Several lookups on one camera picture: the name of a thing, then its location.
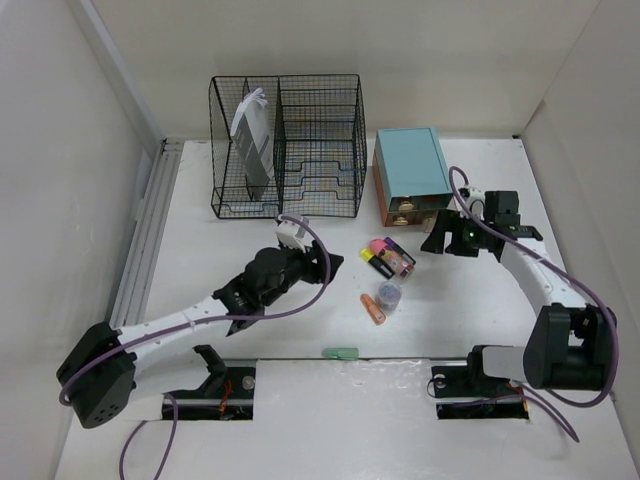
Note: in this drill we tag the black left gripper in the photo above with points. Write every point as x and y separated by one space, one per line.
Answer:
313 272

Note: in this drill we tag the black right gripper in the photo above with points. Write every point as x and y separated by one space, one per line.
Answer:
444 222

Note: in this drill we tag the blue and orange drawer box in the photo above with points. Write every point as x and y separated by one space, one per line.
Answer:
410 176

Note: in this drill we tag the clear jar of coloured pins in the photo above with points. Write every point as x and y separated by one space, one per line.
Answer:
388 296

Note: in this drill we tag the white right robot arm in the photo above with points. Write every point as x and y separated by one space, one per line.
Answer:
571 345

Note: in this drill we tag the yellow highlighter marker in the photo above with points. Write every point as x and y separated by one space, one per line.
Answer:
375 262

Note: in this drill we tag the purple highlighter marker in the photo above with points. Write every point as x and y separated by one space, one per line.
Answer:
398 249

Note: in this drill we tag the pink highlighter marker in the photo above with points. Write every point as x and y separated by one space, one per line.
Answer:
378 247

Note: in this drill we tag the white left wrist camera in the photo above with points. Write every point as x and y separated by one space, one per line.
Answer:
290 233

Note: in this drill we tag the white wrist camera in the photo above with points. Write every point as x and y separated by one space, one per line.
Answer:
290 233
474 199

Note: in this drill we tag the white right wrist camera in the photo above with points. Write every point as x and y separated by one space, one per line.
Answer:
474 199

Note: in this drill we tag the black wire mesh organizer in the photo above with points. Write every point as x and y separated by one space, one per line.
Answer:
320 151

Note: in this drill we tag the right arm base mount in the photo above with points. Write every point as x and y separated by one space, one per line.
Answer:
462 394

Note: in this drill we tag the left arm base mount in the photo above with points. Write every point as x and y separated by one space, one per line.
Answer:
225 394

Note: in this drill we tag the aluminium rail frame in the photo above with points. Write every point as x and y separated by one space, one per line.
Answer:
131 297

